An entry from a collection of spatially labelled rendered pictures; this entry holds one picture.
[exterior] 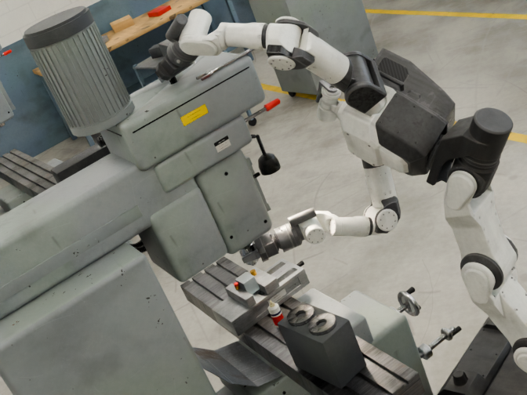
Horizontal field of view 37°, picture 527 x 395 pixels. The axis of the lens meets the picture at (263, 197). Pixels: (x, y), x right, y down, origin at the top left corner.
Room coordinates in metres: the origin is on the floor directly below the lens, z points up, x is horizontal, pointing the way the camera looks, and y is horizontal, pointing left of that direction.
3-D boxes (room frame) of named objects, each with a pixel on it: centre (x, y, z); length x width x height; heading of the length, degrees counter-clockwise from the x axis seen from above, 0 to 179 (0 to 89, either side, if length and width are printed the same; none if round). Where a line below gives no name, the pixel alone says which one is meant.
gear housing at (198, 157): (2.36, 0.16, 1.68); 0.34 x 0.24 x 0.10; 113
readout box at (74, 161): (2.56, 0.53, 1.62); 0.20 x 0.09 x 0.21; 113
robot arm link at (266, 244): (2.37, 0.03, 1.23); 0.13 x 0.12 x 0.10; 1
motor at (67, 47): (2.28, 0.35, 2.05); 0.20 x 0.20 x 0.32
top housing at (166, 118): (2.37, 0.13, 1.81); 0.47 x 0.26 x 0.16; 113
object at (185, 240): (2.30, 0.30, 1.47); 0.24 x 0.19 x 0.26; 23
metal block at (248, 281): (2.51, 0.18, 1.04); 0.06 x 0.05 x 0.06; 25
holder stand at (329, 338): (2.03, 0.01, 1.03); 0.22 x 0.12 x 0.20; 30
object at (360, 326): (2.37, 0.12, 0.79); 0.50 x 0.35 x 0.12; 113
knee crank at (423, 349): (2.45, -0.42, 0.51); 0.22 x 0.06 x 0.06; 113
